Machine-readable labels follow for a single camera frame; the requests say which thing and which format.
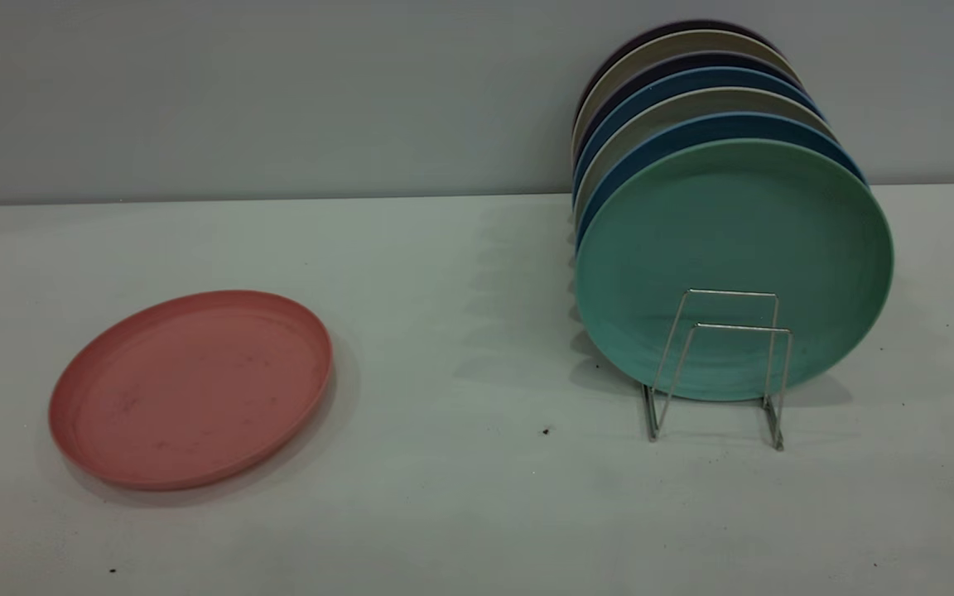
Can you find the blue round plate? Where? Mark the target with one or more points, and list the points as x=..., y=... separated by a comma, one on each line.
x=717, y=125
x=692, y=79

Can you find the green round plate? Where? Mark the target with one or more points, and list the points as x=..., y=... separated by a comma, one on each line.
x=734, y=232

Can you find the pink round plate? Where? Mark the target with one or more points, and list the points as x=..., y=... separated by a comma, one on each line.
x=195, y=389

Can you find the dark purple round plate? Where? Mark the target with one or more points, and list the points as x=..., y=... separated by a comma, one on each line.
x=692, y=26
x=680, y=61

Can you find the beige round plate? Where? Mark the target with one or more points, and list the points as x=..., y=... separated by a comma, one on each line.
x=692, y=103
x=676, y=43

